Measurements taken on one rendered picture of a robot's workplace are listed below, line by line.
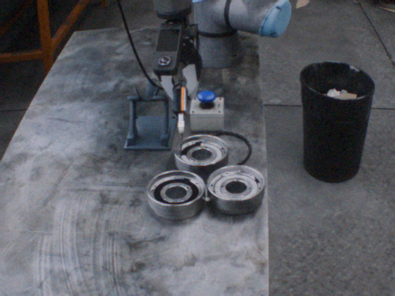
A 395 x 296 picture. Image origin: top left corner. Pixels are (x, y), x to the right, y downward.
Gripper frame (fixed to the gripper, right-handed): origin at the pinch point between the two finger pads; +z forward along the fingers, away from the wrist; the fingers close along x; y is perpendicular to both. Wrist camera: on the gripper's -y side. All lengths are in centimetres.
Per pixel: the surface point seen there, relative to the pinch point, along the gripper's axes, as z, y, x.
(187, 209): 7.5, -25.3, -4.7
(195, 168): 7.4, -13.8, -4.1
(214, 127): 10.2, 4.0, -5.4
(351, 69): 56, 117, -48
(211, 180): 7.7, -16.9, -7.8
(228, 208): 8.7, -23.5, -11.6
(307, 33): 102, 249, -29
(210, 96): 4.0, 6.5, -4.7
